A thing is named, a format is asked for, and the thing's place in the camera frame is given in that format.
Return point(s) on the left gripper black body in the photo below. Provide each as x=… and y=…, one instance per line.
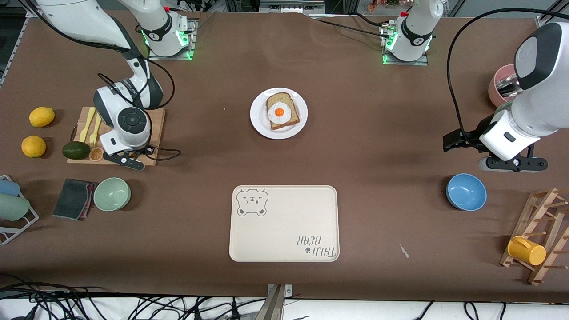
x=472, y=136

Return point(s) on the round white plate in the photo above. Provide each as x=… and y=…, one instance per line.
x=258, y=120

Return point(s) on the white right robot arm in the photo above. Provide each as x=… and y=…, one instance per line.
x=80, y=22

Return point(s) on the pink bowl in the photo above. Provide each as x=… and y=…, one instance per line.
x=492, y=95

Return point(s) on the blue bowl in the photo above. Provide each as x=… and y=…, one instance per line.
x=466, y=192

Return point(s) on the metal ladle spoon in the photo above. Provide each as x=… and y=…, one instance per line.
x=506, y=85

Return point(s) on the wooden mug rack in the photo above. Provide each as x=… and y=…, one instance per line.
x=540, y=209

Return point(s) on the small white tape scrap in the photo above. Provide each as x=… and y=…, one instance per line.
x=404, y=251

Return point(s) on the yellow mug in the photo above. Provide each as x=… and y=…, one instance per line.
x=526, y=251

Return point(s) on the colourful toy food pile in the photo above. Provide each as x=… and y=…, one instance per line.
x=391, y=3

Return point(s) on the fried egg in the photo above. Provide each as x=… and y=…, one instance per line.
x=280, y=112

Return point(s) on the bread slice under egg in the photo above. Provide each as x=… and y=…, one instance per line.
x=279, y=97

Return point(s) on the cream bear print tray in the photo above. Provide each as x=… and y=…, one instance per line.
x=284, y=226

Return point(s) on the grey metal box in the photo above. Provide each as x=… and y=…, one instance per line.
x=289, y=5

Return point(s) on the wooden cutting board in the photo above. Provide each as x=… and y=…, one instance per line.
x=158, y=133

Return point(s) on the pale green bowl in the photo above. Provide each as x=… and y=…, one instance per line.
x=112, y=194

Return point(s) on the orange slice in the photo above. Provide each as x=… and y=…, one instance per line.
x=95, y=154

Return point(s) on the yellow plastic fork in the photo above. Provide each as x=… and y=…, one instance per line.
x=94, y=133

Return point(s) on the dark green avocado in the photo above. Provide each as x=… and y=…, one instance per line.
x=75, y=150

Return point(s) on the dark grey folded cloth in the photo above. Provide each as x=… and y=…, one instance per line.
x=71, y=199

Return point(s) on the yellow lemon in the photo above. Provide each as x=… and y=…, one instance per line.
x=42, y=117
x=34, y=146

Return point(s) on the pale green cup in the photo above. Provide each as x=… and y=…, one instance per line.
x=12, y=207

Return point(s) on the light blue cup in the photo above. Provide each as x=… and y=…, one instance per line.
x=8, y=187

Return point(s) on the aluminium frame profile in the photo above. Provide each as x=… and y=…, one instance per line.
x=544, y=20

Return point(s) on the metal table edge bracket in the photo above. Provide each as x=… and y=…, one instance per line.
x=278, y=302

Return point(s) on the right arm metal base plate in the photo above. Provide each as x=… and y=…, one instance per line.
x=171, y=58

